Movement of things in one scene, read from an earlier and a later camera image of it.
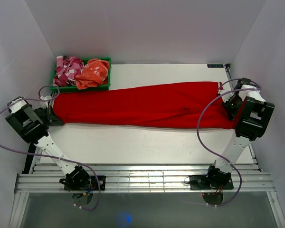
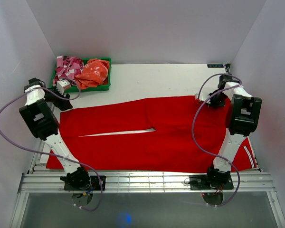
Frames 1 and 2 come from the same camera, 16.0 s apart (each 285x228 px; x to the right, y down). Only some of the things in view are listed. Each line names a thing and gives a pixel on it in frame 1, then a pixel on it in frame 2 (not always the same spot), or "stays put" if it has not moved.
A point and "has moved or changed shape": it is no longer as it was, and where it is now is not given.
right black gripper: [232, 113] -> [221, 105]
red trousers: [201, 105] has moved or changed shape
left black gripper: [52, 118] -> [64, 105]
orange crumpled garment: [94, 73] stays put
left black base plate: [93, 186] stays put
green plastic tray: [104, 87] stays put
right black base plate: [201, 182] stays put
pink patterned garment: [67, 68] stays put
